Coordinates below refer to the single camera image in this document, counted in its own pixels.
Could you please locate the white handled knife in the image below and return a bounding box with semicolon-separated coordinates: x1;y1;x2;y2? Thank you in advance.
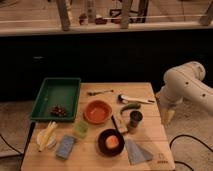
118;94;154;104

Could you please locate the orange fruit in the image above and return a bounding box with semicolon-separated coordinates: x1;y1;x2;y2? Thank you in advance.
105;135;119;149

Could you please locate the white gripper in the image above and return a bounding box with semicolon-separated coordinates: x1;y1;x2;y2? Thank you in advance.
158;87;182;125

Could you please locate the blue sponge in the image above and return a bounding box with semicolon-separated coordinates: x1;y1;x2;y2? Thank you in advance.
56;135;76;160

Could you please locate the white small plate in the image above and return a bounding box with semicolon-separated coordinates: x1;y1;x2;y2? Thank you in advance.
36;130;57;150

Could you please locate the black bowl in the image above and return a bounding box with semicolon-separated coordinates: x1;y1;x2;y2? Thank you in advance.
97;129;125;157

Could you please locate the black cable right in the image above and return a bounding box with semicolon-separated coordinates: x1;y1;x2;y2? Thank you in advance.
168;134;213;171

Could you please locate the black cable left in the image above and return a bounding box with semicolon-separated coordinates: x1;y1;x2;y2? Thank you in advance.
0;133;25;156

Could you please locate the green plastic tray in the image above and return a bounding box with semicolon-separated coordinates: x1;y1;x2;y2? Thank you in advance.
30;78;81;122

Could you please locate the dark grape bunch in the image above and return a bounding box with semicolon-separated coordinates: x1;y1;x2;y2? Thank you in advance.
50;106;67;117

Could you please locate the green plastic cup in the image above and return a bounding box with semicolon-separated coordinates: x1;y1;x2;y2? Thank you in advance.
73;120;88;138

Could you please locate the wooden block brush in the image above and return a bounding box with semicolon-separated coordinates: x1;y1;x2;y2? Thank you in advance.
112;115;128;134

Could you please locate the yellow banana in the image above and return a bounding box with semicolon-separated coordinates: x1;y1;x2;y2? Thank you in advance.
39;122;57;151

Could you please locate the black cable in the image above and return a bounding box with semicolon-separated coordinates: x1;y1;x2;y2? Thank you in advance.
0;133;25;156
168;134;213;171

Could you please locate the metal fork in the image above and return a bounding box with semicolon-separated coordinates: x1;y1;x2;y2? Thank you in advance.
87;90;114;96

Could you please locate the grey folded cloth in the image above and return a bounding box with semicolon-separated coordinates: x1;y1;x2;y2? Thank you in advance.
125;139;153;165

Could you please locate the orange plastic bowl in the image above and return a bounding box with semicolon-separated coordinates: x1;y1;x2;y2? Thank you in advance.
83;100;112;124

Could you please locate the dark metal cup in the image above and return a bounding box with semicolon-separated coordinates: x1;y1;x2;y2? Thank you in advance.
129;110;143;129

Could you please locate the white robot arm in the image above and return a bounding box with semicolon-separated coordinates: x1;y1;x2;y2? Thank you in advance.
157;61;213;125

